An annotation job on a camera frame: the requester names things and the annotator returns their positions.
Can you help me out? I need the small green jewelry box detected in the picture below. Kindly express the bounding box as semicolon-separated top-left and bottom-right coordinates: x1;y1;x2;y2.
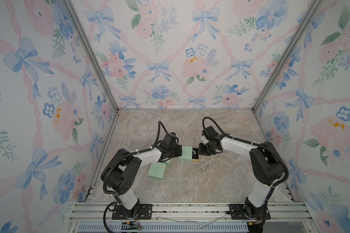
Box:
148;162;167;180

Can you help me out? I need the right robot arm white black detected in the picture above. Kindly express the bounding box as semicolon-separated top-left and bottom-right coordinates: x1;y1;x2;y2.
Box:
199;126;289;220

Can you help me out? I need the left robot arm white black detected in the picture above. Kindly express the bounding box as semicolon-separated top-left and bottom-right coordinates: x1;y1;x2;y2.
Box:
101;132;182;211

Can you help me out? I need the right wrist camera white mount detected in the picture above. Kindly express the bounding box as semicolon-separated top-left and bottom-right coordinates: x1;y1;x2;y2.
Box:
201;134;209;145

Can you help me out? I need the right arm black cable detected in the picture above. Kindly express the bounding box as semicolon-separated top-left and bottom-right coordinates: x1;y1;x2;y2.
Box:
202;116;289;193

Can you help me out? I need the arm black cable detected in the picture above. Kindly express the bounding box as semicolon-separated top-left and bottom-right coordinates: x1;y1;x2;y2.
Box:
101;120;179;233
202;116;289;193

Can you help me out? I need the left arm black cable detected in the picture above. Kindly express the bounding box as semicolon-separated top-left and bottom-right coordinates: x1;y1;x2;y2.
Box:
101;120;179;233

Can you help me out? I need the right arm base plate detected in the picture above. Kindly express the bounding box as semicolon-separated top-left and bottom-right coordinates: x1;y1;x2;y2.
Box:
226;204;271;221

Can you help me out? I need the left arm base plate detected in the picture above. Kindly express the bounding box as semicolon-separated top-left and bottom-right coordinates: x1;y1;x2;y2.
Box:
111;204;153;220

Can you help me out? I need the aluminium frame post left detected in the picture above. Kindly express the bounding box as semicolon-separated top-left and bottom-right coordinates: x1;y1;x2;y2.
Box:
60;0;118;113

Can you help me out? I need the aluminium frame post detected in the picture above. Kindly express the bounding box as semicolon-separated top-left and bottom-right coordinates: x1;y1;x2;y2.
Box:
60;0;118;113
252;0;323;113

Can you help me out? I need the aluminium frame post right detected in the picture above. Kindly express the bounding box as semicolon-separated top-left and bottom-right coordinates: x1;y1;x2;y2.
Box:
252;0;323;113

